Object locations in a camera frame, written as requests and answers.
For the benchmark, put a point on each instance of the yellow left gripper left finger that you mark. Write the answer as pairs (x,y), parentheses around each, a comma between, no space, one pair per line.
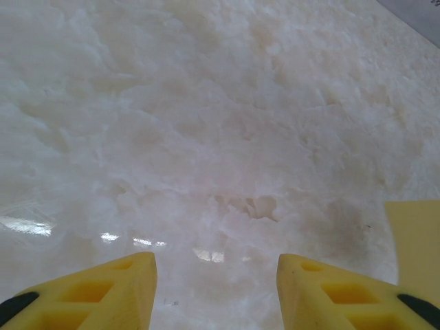
(103,299)

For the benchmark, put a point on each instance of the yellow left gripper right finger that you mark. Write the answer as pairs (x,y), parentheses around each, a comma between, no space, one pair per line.
(330,299)

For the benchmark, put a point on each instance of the yellow paper sheet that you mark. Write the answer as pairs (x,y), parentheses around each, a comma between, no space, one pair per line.
(417,240)

